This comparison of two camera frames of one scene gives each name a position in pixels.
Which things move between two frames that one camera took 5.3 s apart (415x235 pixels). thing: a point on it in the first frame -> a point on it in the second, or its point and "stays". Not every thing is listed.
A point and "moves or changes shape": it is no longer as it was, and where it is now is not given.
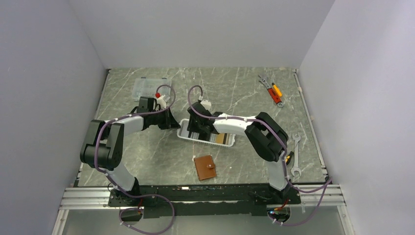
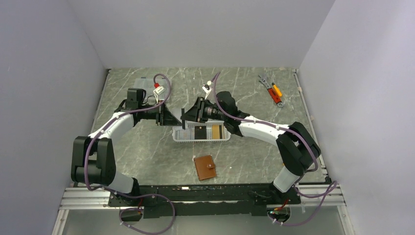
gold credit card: x=219 y=138 moves or changes shape
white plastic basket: x=182 y=132 moves or changes shape
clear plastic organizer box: x=151 y=87 stays
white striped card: x=195 y=135 -> x=185 y=134
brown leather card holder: x=205 y=167 stays
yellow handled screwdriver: x=277 y=90 stays
